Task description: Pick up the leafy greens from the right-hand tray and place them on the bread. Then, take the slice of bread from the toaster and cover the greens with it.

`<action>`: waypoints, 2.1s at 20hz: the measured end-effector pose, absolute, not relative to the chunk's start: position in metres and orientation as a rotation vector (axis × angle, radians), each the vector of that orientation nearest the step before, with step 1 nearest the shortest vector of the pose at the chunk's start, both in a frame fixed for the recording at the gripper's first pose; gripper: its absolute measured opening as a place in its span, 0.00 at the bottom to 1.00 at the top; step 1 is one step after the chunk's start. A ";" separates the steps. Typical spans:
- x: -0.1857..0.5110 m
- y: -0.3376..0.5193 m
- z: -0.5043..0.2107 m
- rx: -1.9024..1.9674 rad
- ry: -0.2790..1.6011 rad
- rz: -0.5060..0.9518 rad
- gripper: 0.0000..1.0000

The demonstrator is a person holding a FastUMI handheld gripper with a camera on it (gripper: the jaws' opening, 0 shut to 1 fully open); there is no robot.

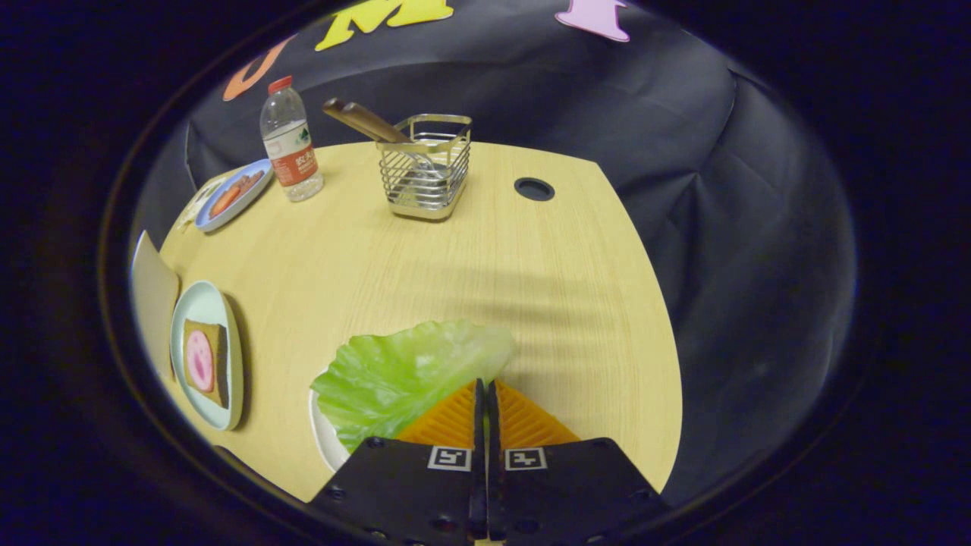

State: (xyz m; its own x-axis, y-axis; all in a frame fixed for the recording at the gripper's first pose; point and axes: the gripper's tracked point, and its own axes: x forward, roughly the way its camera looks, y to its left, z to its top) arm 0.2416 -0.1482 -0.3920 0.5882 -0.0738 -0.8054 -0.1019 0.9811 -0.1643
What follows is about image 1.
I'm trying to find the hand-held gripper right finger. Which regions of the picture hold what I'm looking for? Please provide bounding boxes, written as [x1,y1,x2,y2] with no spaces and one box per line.
[489,378,673,545]

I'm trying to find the metal wire cutlery basket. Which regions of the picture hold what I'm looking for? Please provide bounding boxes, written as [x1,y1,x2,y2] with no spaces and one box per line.
[377,114,473,221]

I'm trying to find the clear plastic water bottle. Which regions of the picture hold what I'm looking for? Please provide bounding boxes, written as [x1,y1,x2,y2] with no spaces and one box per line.
[260,75,325,202]

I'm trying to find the green lettuce leaf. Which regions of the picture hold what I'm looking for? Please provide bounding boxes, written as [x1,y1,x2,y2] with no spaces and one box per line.
[310,320,517,454]

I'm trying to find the blue round plate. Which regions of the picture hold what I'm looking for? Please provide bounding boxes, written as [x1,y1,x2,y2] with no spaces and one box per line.
[195,158,275,233]

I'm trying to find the pink ham slice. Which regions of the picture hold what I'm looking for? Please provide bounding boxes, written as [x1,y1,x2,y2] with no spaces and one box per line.
[186,330,215,393]

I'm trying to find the white divided seasoning tray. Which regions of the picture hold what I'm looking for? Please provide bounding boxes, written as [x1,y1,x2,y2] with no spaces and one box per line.
[178,178,226,230]

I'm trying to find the brown bread slice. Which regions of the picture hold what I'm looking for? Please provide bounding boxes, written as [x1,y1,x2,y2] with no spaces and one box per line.
[182,318,229,409]

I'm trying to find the white toaster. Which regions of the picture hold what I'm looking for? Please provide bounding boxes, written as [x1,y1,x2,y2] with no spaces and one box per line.
[130,231,181,380]

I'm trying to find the pale green round plate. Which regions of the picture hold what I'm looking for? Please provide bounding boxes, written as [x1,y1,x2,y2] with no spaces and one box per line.
[170,281,244,431]

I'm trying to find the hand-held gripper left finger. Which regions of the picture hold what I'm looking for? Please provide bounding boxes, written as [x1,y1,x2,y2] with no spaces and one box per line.
[307,378,489,545]

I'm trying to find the white square plate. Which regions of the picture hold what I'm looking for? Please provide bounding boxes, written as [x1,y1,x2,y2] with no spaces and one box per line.
[309,372,357,472]

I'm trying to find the wooden handled utensil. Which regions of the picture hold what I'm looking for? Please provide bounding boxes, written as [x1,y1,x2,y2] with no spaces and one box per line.
[341,102,415,146]

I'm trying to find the black backdrop cloth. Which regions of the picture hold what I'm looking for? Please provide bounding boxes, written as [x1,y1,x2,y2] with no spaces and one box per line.
[133,0,858,505]

